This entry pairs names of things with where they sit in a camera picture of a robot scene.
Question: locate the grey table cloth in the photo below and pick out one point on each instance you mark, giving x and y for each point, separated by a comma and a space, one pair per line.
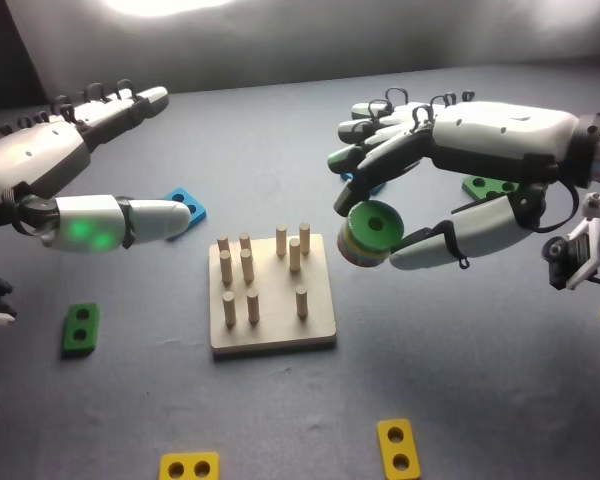
430, 375

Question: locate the wooden peg board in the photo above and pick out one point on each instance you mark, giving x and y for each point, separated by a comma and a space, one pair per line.
275, 325

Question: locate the stack of coloured rings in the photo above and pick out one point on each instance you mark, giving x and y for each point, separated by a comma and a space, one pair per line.
365, 250

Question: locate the green four-hole block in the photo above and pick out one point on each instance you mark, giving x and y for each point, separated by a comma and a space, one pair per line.
467, 187

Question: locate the green two-hole block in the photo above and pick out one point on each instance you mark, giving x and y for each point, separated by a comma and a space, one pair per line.
80, 347

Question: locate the blue two-hole block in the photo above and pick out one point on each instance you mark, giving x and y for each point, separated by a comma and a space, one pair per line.
346, 177
200, 215

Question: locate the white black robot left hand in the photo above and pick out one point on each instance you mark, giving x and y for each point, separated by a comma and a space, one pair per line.
35, 155

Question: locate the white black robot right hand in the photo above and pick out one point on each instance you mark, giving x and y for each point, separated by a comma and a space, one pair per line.
505, 135

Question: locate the yellow two-hole block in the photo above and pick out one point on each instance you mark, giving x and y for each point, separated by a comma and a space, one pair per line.
399, 447
187, 459

